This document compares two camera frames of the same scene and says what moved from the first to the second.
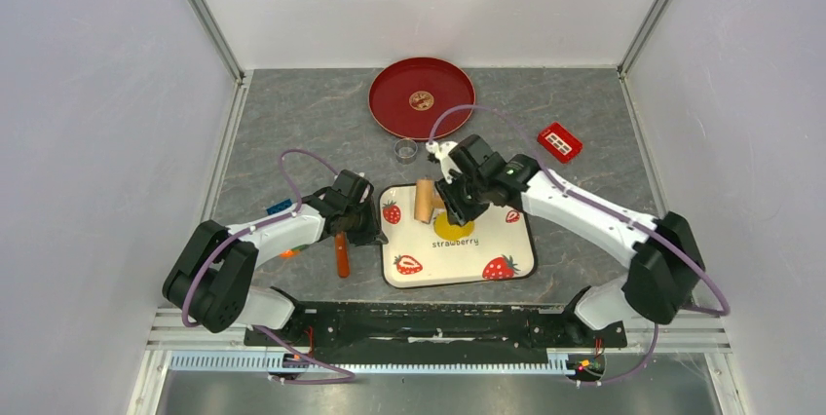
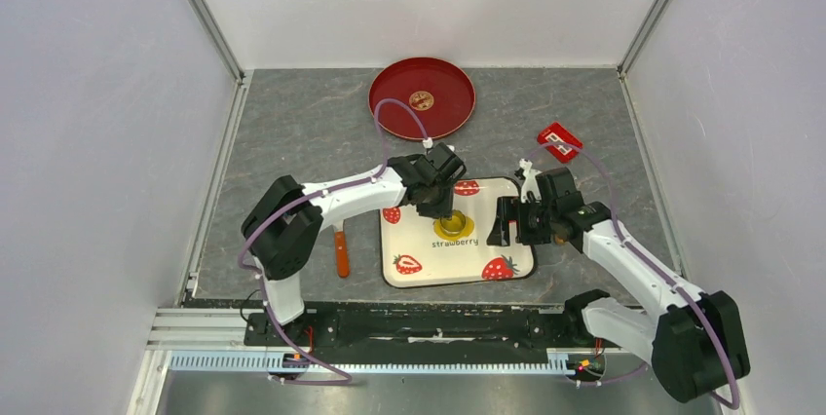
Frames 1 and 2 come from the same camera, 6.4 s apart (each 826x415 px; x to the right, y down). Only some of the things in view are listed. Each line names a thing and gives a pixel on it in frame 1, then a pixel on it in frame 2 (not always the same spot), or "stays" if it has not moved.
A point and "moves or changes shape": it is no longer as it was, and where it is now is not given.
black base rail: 440,332 stays
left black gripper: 372,233 to 442,209
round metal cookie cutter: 405,150 moves or changes shape
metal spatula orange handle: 342,252 stays
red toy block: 559,142 stays
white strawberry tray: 501,247 stays
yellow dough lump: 444,229 stays
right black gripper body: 465,195 to 534,224
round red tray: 407,95 stays
